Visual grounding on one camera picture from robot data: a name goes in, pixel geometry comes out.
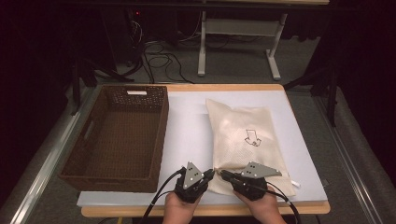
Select left hand-held gripper cable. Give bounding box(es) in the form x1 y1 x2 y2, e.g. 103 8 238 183
137 167 187 224

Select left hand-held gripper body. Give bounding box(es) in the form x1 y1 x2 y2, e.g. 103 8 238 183
174 161 210 204

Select dark device with red light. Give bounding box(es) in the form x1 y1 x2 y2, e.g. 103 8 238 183
122 7 148 68

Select hand-held gripper cable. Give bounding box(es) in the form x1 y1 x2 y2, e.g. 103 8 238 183
264 180 303 224
137 167 187 224

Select black metal stand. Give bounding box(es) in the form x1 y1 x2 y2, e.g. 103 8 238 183
68 57 135 117
282 63 341 128

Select brown woven basket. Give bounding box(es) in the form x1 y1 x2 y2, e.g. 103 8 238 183
59 84 170 194

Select aluminium rail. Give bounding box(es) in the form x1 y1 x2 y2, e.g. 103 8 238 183
312 95 396 224
8 87 96 224

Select person's left hand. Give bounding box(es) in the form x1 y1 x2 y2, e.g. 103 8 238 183
162 189 201 224

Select black floor cables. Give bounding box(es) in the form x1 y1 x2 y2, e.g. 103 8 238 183
136 38 196 85

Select white metal desk frame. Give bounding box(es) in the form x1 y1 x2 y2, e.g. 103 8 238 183
197 10 289 81

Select person's right hand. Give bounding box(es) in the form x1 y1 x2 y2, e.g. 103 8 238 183
233 186 287 224

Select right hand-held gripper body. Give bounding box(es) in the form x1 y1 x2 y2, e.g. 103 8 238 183
229 161 283 202

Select cream mesh laundry bag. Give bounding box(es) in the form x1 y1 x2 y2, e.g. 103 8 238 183
205 98 302 198

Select right hand-held gripper cable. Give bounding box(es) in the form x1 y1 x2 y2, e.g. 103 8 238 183
264 180 303 224

